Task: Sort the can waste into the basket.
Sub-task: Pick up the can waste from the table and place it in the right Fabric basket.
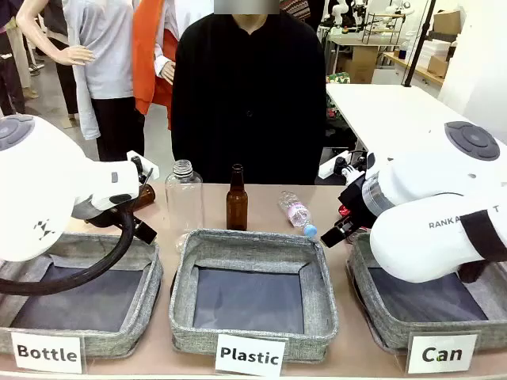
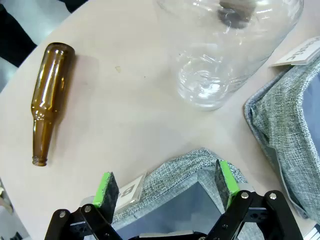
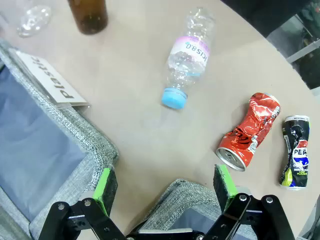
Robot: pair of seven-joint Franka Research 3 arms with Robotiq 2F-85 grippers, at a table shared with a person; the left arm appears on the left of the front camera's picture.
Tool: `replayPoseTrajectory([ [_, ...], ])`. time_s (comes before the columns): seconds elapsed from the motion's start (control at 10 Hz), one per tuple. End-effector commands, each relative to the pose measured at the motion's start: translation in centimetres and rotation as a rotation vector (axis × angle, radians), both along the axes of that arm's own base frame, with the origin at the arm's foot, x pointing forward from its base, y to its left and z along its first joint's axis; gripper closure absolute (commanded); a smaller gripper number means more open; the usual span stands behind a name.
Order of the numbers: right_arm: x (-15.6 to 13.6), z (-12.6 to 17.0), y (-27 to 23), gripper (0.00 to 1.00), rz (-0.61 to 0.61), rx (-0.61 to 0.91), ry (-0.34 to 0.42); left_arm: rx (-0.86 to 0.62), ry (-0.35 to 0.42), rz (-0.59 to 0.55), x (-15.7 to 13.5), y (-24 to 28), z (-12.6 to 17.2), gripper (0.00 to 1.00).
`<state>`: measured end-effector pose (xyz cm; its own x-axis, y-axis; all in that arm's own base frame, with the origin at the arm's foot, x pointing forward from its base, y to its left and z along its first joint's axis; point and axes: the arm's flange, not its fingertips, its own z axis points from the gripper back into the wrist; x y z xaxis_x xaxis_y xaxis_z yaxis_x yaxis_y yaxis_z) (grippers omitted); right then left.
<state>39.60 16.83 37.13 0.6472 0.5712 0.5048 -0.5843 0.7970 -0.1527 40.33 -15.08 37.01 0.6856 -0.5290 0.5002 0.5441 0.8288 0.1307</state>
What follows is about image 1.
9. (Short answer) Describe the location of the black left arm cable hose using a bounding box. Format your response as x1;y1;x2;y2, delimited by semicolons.
0;205;136;296

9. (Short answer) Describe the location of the black and red drink can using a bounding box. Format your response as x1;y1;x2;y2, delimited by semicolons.
336;202;357;243

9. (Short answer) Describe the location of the mannequin in grey shirt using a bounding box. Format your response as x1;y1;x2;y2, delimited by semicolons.
63;0;146;162

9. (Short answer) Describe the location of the bare beige mannequin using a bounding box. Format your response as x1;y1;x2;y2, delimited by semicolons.
15;0;96;67

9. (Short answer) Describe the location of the mannequin in orange garment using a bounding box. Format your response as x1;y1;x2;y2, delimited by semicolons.
132;0;179;131

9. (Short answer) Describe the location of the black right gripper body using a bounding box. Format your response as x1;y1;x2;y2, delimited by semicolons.
336;176;378;230

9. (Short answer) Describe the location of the grey fabric basket labelled Plastic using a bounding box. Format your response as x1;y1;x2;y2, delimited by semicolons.
169;228;340;363

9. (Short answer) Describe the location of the white Plastic label sign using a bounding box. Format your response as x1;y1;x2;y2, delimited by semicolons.
215;333;287;377

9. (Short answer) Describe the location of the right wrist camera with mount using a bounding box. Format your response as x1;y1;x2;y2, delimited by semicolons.
318;150;369;185

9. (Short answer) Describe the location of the metal wire rack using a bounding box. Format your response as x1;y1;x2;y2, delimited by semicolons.
361;10;402;45

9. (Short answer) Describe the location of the large cardboard box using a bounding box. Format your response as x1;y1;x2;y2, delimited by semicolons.
350;46;382;84

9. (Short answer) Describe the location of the white table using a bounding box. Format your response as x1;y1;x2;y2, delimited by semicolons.
325;83;482;159

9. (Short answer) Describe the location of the wooden workbench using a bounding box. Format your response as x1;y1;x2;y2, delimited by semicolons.
382;50;445;87

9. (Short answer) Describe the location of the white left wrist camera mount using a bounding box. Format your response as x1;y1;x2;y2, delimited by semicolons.
125;150;160;185

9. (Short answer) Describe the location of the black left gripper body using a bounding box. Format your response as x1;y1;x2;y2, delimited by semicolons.
73;196;140;230

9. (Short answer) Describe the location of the brown glass beer bottle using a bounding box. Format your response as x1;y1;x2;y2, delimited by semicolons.
226;163;249;231
132;184;156;211

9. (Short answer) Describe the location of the white Can label sign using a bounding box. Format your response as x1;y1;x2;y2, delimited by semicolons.
406;333;479;375

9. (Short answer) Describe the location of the person in black shirt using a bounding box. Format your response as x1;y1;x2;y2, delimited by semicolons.
170;0;328;185

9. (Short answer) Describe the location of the large clear plastic bottle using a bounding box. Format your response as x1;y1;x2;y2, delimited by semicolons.
164;158;205;234

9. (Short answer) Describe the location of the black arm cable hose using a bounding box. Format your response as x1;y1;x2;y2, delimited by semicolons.
459;209;507;284
0;205;136;296

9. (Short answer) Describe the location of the small cardboard box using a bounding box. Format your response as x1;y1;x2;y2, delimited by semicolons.
433;9;463;36

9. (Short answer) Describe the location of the black tripod pole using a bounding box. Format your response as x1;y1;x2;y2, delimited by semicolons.
402;0;436;88

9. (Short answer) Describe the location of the grey fabric basket labelled Can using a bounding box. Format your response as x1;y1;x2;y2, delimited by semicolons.
345;231;507;353

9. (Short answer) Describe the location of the grey fabric basket labelled Bottle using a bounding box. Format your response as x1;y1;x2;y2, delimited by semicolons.
0;232;164;359

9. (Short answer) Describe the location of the small pink-label plastic water bottle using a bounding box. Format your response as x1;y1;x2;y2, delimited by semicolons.
277;190;318;238

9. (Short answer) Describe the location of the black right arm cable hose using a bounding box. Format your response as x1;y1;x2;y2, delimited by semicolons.
459;209;507;284

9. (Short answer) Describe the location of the white Bottle label sign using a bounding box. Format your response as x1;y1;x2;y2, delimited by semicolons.
10;331;85;375

